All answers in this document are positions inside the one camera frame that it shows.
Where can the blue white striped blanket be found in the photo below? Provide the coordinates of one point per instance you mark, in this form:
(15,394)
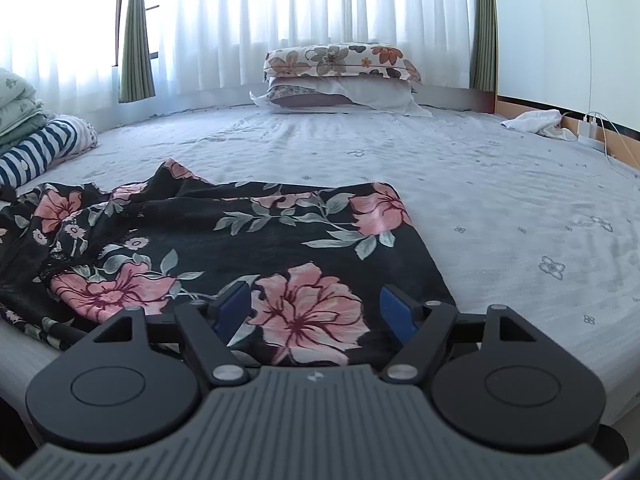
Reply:
(60,139)

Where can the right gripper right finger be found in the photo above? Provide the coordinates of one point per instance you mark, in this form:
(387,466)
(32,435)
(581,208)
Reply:
(421,329)

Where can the floral pillow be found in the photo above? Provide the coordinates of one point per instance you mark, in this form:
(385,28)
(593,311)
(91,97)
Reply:
(341,60)

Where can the white crumpled cloth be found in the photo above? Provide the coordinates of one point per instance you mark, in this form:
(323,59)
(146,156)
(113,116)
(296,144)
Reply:
(545,123)

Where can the wooden bed frame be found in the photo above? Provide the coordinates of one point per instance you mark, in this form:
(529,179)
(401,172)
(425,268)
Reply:
(565,124)

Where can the green curtain left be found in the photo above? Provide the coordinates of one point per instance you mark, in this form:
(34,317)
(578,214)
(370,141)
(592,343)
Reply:
(136,78)

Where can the grey patterned bed sheet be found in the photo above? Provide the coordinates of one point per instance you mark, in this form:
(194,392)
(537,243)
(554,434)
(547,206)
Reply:
(548,228)

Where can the black floral pants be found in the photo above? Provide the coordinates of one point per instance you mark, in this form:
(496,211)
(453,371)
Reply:
(315,260)

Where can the green curtain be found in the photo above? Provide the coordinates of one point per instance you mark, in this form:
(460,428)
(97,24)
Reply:
(484,59)
(136,78)

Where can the white sheer curtain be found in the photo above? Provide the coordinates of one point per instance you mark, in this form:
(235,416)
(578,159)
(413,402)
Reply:
(71,50)

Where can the light green folded quilt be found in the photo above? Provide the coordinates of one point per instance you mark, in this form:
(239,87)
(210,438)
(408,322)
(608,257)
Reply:
(21,112)

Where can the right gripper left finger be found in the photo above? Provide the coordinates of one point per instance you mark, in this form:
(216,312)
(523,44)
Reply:
(206,328)

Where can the white lower pillow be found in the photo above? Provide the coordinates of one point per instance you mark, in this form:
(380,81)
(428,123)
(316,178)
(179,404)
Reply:
(318,94)

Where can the green curtain right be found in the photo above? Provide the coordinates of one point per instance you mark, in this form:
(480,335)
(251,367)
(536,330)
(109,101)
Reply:
(484,59)

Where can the white charger with cable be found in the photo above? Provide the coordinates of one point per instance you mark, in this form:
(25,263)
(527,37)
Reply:
(614,90)

